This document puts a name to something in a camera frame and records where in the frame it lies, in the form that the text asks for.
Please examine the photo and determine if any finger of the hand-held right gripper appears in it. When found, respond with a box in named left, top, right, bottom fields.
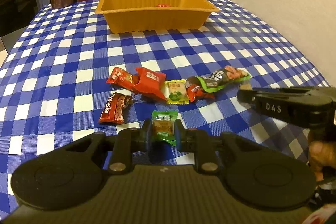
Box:
left=237, top=84, right=257, bottom=109

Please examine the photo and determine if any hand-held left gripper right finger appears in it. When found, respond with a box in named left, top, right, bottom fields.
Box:
left=173, top=119, right=260, bottom=174

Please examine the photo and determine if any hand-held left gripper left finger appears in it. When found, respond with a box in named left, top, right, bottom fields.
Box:
left=64, top=119, right=158, bottom=174

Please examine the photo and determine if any green pastry packet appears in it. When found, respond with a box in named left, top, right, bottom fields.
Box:
left=151, top=110, right=179, bottom=147

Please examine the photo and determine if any green black long snack packet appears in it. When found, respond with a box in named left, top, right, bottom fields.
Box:
left=197, top=65, right=250, bottom=94

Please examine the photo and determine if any dark red striped snack packet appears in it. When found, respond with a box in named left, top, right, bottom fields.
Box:
left=98, top=92, right=134, bottom=125

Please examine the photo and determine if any yellow green snack packet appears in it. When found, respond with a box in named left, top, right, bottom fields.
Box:
left=165, top=79, right=190, bottom=105

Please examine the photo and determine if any small red candy packet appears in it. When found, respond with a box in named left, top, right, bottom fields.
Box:
left=185, top=76, right=216, bottom=102

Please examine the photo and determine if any red puffy snack packet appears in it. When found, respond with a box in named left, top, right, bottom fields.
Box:
left=134, top=67, right=167, bottom=101

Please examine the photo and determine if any yellow plastic tray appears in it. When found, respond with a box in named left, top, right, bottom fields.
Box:
left=95, top=0, right=220, bottom=34

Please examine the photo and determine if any person's right hand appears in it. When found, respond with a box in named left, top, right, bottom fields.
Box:
left=308, top=132, right=336, bottom=182

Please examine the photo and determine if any blue checked tablecloth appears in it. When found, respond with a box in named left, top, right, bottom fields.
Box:
left=0, top=0, right=336, bottom=224

